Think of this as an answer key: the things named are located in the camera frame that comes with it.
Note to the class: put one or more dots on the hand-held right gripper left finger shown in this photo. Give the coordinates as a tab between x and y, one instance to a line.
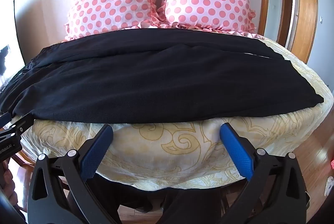
96	155

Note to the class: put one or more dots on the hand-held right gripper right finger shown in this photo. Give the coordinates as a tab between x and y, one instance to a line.
238	155

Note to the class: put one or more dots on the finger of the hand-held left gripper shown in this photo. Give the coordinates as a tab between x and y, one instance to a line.
22	123
4	119

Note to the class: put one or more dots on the black pants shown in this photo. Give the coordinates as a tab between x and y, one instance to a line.
156	83

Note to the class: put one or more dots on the dark object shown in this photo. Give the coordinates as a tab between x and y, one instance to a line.
4	55

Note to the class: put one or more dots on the yellow patterned bed sheet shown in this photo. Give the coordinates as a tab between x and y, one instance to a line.
169	156

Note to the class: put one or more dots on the red object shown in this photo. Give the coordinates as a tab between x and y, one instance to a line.
332	162

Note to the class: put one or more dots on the white object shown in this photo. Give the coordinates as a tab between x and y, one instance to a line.
329	187

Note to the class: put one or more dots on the dark wooden doorway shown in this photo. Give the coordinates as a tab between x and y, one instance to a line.
287	5

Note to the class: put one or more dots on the wooden bed frame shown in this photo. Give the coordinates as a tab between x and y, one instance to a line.
26	158

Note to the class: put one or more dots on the white wall switch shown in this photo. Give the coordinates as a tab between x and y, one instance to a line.
321	19

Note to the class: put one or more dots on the wooden door frame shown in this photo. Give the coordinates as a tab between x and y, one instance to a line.
305	5

